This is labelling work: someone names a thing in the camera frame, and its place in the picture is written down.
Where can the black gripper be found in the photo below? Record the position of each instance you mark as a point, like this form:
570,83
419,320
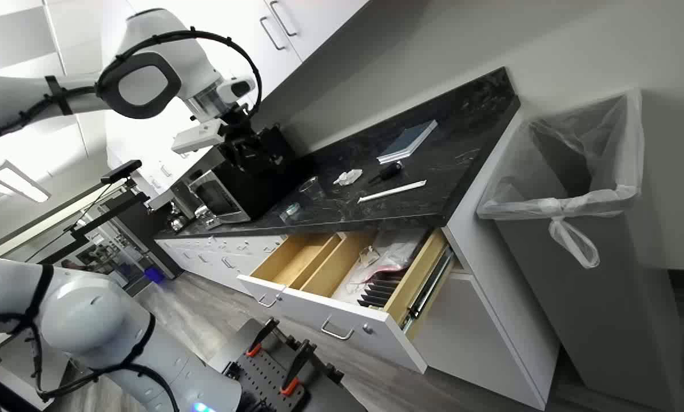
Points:
244,140

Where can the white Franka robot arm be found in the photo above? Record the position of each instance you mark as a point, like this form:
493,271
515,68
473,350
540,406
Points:
90,312

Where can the white straw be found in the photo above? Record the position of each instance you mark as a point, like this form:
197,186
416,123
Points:
392,190

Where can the wooden drawer with cutlery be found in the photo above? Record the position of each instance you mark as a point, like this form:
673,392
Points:
418,274

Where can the crumpled white paper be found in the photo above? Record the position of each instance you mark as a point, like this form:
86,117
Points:
347,176

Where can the white upper cabinet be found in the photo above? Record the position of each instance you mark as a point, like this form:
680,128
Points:
309,19

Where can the blue book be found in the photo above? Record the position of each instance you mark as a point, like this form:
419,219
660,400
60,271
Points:
409,140

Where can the clear plastic cutlery bag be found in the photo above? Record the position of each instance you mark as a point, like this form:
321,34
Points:
382,253

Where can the black plastic knives pack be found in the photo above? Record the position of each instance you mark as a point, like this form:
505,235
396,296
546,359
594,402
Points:
378,289

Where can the black clamp orange tip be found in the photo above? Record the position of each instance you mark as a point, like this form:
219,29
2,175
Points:
262,342
297,370

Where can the silver round lock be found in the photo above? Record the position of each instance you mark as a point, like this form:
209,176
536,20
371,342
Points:
366,330

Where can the ceiling light panel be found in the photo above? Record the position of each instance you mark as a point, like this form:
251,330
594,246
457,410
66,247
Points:
16,184

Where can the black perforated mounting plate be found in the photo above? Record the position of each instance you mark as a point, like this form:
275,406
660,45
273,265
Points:
268,380

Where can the white base cabinet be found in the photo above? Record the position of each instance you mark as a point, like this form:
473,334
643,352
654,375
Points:
480,327

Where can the clear plastic bin liner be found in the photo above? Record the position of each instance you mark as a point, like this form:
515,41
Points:
577,235

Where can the grey trash bin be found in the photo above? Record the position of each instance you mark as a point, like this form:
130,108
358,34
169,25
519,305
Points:
607,320

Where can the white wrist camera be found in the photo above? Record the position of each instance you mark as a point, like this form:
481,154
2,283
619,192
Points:
199,138

